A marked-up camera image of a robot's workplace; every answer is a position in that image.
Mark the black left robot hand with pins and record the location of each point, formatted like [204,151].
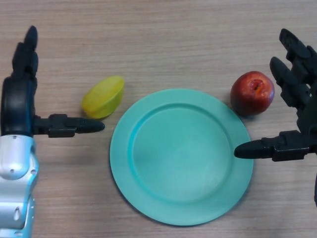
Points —
[16,106]

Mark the yellow starfruit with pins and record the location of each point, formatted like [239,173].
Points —
[104,98]

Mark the red apple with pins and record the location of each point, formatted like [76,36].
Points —
[250,96]

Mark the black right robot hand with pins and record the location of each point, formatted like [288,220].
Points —
[292,147]

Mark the green round plate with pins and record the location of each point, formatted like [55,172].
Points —
[183,161]

